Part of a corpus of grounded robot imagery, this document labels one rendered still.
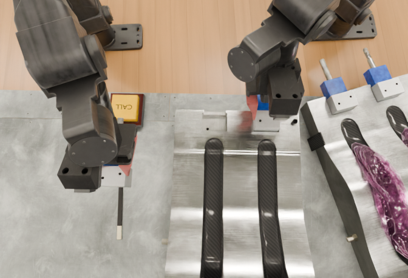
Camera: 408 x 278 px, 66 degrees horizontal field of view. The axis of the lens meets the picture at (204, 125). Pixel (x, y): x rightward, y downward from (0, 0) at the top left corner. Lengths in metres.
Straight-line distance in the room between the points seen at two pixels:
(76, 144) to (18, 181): 0.46
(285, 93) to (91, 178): 0.30
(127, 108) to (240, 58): 0.35
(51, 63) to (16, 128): 0.48
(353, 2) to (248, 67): 0.36
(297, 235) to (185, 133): 0.29
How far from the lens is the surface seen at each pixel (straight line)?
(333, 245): 0.78
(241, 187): 0.65
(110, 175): 0.59
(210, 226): 0.64
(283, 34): 0.49
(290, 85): 0.51
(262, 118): 0.64
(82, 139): 0.39
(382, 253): 0.74
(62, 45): 0.41
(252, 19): 0.88
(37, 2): 0.43
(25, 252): 0.83
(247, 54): 0.46
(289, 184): 0.67
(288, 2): 0.48
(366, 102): 0.80
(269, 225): 0.65
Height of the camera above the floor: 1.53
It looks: 75 degrees down
